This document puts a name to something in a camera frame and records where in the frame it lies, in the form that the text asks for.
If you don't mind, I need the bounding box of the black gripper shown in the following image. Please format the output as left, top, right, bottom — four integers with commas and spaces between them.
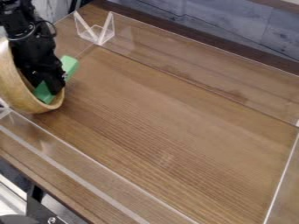
9, 29, 66, 95

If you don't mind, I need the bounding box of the wooden bowl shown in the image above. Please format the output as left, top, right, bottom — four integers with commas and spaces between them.
0, 37, 66, 114

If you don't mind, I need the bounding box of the green rectangular stick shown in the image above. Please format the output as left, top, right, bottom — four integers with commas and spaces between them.
34, 55, 81, 104

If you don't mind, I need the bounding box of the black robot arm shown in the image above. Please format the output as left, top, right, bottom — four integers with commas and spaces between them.
0, 0, 66, 95

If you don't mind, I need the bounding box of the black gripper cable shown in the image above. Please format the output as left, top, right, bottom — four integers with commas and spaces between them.
34, 19, 59, 39

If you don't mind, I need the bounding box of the clear acrylic corner bracket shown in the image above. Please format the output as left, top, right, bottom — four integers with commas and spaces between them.
73, 11, 115, 46

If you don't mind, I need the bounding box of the clear acrylic front wall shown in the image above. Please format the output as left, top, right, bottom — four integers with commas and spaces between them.
0, 108, 201, 224

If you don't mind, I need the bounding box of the clear acrylic wall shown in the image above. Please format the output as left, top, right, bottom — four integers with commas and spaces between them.
58, 11, 299, 127
0, 108, 201, 224

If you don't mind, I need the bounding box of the black table leg bracket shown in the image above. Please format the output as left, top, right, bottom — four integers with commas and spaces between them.
26, 185, 69, 224

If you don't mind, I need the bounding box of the clear acrylic back wall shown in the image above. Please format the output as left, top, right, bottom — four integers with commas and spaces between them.
58, 11, 299, 127

